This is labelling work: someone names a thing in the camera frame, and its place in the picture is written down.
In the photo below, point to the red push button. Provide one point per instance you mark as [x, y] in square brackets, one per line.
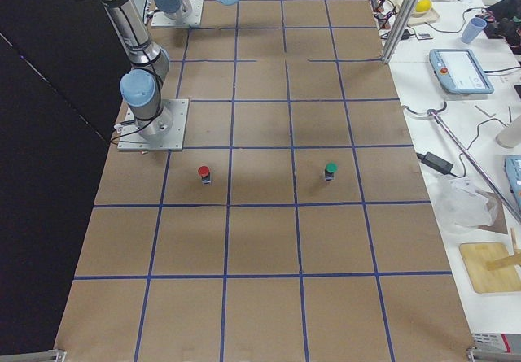
[205, 174]

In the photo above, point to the black power adapter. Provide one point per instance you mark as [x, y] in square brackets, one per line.
[435, 162]

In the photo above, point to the metal cane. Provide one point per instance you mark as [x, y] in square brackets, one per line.
[434, 114]

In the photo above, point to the clear plastic bag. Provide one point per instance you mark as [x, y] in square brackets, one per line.
[459, 204]

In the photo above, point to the beige tray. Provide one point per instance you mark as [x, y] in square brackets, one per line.
[430, 16]

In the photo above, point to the blue teach pendant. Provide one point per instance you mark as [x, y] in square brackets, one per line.
[459, 72]

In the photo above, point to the yellow lemon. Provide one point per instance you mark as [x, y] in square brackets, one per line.
[422, 6]

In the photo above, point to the wooden cutting board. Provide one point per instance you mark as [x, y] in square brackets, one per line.
[490, 267]

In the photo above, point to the light blue cup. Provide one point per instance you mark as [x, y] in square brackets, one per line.
[474, 27]

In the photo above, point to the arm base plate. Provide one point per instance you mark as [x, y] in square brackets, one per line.
[165, 133]
[159, 20]

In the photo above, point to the aluminium frame post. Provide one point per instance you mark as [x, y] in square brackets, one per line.
[394, 37]

